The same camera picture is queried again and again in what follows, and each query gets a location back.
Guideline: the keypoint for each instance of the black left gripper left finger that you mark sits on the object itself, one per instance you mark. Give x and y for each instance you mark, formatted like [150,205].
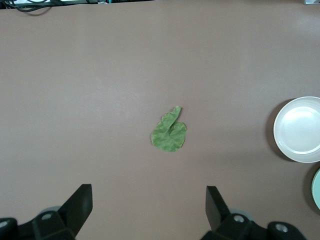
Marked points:
[75,215]

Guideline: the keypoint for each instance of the green lettuce leaf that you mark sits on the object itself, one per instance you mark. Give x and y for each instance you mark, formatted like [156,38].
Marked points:
[167,137]

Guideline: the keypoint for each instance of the pale green plate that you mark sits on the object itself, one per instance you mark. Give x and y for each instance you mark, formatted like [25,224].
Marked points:
[317,190]

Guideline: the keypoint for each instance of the metal table edge bracket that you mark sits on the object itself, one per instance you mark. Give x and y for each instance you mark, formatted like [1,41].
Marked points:
[312,2]

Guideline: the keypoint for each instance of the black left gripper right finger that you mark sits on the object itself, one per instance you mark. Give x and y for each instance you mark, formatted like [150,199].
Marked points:
[220,220]

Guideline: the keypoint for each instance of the beige plate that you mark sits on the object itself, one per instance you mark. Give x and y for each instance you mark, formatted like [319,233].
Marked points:
[297,130]

